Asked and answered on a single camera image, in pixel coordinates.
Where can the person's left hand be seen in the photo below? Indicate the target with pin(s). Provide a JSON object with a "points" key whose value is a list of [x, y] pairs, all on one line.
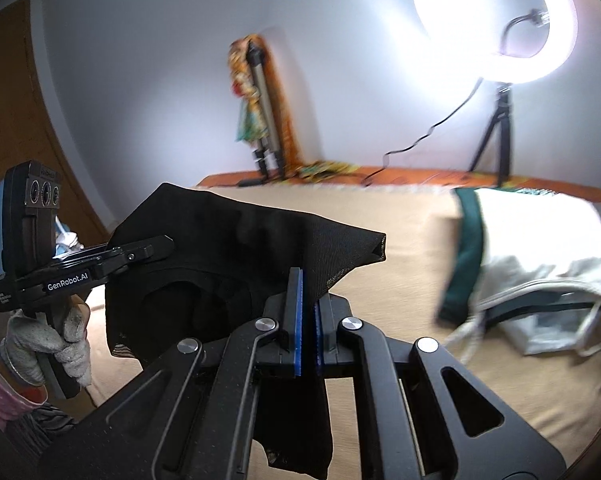
{"points": [[30, 350]]}

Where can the person's striped pants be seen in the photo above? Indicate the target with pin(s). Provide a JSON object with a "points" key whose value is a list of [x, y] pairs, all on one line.
{"points": [[35, 435]]}

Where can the beige blanket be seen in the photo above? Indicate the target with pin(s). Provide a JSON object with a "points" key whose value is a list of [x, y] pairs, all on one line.
{"points": [[395, 270]]}

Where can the orange bed sheet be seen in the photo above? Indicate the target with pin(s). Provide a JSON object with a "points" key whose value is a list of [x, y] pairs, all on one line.
{"points": [[430, 176]]}

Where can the white garment with green trim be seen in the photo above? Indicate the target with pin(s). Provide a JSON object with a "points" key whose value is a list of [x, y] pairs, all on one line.
{"points": [[530, 240]]}

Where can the colourful wall hanging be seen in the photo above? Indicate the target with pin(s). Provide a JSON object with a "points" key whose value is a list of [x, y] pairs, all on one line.
{"points": [[243, 110]]}

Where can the folded silver tripod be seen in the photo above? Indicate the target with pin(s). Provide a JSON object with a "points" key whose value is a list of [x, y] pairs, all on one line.
{"points": [[263, 90]]}

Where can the person's left forearm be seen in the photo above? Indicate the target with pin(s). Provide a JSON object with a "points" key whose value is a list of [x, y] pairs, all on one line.
{"points": [[5, 405]]}

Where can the wooden door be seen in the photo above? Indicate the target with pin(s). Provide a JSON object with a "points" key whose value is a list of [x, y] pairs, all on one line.
{"points": [[10, 110]]}

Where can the colourful printed cloth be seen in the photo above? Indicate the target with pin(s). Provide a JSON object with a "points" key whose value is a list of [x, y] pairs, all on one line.
{"points": [[330, 170]]}

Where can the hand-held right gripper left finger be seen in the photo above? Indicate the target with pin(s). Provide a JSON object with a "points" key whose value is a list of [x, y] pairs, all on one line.
{"points": [[298, 320]]}

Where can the black garment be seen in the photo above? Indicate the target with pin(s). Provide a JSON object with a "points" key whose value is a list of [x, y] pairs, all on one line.
{"points": [[220, 245]]}

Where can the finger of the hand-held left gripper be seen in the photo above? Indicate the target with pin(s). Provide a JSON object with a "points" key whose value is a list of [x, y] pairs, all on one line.
{"points": [[140, 252]]}

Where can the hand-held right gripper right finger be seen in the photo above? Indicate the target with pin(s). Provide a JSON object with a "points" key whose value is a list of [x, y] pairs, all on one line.
{"points": [[318, 340]]}

